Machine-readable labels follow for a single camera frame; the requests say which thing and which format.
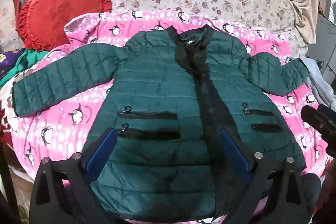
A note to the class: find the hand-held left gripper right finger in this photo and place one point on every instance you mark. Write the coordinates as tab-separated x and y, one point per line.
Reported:
235	155

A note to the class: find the grey cloth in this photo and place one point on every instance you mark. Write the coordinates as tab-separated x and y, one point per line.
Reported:
319	82

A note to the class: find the white red patterned cloth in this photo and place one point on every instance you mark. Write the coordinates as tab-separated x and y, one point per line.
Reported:
6	113

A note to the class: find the dark green puffer jacket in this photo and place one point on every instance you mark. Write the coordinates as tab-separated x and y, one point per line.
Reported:
157	82

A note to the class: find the purple cloth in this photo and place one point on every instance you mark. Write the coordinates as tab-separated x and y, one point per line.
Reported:
9	60

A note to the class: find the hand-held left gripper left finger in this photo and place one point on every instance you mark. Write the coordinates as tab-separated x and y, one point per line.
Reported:
101	155

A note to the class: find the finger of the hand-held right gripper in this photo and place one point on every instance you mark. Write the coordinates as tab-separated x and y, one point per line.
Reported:
328	111
321	129

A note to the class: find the red heart-shaped ruffled cushion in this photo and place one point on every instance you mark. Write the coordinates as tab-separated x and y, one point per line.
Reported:
57	16

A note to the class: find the pink penguin print blanket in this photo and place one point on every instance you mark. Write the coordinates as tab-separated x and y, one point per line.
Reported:
65	119

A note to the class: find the green cloth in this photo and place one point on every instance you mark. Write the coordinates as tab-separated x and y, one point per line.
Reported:
23	61

